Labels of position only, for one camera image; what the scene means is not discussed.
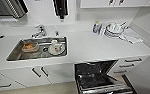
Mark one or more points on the stainless steel dishwasher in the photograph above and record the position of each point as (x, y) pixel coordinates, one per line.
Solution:
(101, 80)

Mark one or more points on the white cup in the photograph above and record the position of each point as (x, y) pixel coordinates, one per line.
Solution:
(55, 45)

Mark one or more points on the clear dish soap bottle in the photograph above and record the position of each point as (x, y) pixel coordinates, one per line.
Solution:
(96, 27)

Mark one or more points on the small white container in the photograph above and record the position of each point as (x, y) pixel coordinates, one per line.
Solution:
(102, 29)

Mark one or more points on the chrome faucet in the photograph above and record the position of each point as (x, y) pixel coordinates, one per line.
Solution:
(39, 31)

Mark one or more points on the stack of white dishes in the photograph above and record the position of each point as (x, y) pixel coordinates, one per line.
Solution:
(114, 30)

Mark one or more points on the orange bowl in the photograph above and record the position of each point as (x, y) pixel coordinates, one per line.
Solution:
(29, 46)

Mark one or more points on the white two-door base cabinet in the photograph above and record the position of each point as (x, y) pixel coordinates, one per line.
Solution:
(34, 75)

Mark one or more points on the white dish cloth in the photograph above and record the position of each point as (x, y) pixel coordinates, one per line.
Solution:
(132, 36)

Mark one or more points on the steel kitchen sink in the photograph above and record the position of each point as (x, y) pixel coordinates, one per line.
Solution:
(14, 53)

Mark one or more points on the steel paper towel dispenser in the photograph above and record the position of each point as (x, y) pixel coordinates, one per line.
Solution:
(11, 8)

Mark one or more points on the white wall outlet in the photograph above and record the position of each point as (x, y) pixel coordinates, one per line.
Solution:
(77, 16)

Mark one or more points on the black wall soap dispenser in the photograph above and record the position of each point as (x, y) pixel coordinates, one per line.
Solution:
(60, 8)

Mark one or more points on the white three-door wall cabinet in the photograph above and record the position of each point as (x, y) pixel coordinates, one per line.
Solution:
(119, 2)

